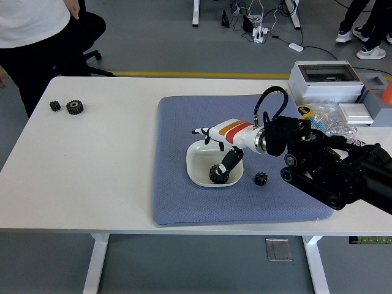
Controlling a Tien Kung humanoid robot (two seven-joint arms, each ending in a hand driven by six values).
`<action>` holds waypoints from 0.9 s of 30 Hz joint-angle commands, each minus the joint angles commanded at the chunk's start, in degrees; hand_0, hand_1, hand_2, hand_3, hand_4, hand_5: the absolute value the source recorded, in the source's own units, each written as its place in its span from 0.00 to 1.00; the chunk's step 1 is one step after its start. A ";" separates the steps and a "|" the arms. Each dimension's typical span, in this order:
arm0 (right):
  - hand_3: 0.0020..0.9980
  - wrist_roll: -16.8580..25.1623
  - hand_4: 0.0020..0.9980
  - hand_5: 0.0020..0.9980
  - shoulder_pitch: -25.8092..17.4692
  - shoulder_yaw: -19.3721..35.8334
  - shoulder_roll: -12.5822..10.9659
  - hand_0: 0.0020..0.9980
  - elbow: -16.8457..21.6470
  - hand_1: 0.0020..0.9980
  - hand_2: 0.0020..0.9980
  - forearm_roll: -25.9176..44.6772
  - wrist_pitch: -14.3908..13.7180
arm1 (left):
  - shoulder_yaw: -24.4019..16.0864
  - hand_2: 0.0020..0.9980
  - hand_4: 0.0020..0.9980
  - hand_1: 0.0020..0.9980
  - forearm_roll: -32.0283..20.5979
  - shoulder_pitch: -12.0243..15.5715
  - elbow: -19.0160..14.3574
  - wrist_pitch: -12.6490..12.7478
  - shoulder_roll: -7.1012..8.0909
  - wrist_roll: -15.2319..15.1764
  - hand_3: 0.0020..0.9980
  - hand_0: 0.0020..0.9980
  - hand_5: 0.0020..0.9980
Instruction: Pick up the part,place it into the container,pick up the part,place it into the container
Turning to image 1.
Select clear plastic parts bag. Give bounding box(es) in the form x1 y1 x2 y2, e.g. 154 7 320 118
306 102 359 138

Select large black gear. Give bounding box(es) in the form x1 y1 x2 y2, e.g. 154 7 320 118
208 164 230 184
65 99 85 116

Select white cable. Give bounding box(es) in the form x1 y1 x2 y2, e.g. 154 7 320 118
247 0 265 28

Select grey electrical enclosure box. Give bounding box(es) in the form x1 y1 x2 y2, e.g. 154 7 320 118
287 60 365 104

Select table height control panel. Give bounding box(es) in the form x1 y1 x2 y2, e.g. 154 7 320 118
348 235 392 245

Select person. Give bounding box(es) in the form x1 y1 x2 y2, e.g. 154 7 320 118
352 0 392 61
335 0 371 43
0 0 80 119

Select blue resistor strip bundle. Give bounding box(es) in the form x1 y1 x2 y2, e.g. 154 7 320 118
308 111 328 132

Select yellow black tape measure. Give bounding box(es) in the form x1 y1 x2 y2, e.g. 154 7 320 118
296 104 315 119

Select grey block with square hole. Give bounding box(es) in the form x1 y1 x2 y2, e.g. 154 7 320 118
356 72 392 126

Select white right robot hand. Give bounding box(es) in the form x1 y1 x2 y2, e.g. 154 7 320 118
191 118 261 182

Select metal floor plate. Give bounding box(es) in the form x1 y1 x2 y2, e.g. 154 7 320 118
265 238 293 262

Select black office chair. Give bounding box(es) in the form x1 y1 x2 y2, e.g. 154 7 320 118
50 0 119 77

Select red white wires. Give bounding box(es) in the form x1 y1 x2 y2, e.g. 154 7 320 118
351 127 367 147

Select blue-grey padded mat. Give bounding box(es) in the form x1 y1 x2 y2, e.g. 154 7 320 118
151 93 334 227

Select white power strip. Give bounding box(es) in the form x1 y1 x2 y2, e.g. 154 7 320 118
251 26 270 43

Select orange cone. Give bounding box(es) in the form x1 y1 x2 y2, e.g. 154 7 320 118
380 80 392 108

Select white table leg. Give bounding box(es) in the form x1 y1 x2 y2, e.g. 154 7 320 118
301 235 331 294
82 234 110 294

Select white square dish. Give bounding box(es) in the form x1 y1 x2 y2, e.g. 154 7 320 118
186 139 244 187

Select white flat switch panel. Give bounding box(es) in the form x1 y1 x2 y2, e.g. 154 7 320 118
337 103 375 125

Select white desk leg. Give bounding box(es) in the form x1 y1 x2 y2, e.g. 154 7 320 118
192 0 201 27
283 0 303 30

